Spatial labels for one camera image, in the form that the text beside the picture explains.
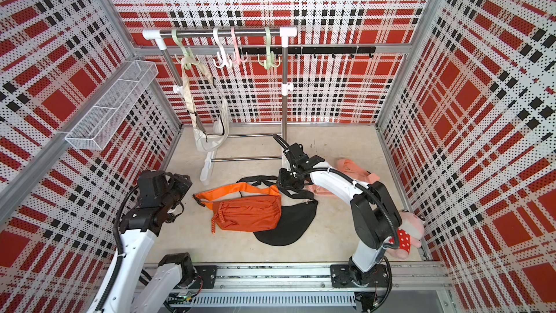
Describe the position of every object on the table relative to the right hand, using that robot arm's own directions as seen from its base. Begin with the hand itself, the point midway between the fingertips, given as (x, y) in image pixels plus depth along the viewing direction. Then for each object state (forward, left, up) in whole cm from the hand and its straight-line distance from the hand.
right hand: (282, 183), depth 86 cm
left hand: (-2, +33, +8) cm, 34 cm away
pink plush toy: (-19, -46, -3) cm, 50 cm away
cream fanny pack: (+17, +30, +10) cm, 36 cm away
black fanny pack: (-8, -6, -10) cm, 14 cm away
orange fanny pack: (-9, +15, -2) cm, 18 cm away
